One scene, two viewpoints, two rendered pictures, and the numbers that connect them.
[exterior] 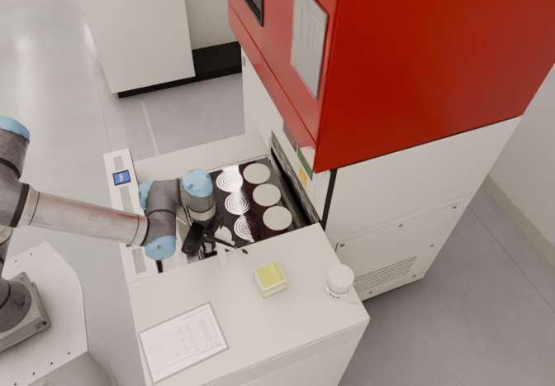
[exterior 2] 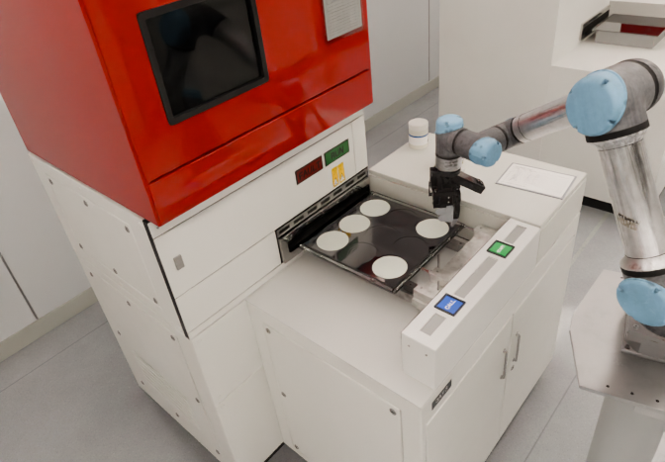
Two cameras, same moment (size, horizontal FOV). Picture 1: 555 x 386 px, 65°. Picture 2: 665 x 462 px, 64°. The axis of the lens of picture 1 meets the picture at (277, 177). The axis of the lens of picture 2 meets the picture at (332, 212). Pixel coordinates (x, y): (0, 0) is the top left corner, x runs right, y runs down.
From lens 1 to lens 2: 2.03 m
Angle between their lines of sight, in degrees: 76
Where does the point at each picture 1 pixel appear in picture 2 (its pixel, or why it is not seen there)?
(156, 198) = (490, 132)
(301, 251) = (405, 166)
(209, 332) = (515, 172)
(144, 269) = (516, 228)
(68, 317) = (605, 299)
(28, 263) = (617, 378)
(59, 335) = not seen: hidden behind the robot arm
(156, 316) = (539, 199)
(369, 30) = not seen: outside the picture
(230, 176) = (352, 254)
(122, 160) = (425, 325)
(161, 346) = (553, 185)
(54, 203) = not seen: hidden behind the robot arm
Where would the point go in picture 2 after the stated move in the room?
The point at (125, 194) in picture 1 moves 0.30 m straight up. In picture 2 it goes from (465, 290) to (470, 188)
